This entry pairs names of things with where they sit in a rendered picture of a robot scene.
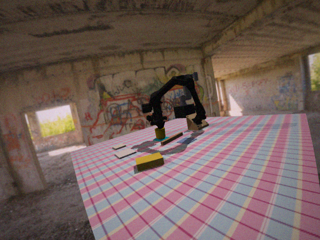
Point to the brown flat bar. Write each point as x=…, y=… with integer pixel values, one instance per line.
x=172, y=138

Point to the beige flat square pad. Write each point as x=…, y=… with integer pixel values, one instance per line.
x=117, y=147

